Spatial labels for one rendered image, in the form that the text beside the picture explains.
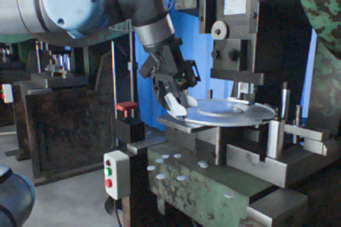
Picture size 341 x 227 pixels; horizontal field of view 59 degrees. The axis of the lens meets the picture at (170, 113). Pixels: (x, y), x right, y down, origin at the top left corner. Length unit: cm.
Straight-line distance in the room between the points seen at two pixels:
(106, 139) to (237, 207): 181
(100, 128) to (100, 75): 41
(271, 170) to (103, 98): 175
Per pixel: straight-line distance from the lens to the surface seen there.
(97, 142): 241
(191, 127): 69
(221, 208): 77
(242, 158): 80
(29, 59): 394
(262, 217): 66
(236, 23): 85
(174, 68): 62
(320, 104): 102
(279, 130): 73
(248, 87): 90
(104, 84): 231
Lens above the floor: 98
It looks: 14 degrees down
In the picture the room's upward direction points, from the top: straight up
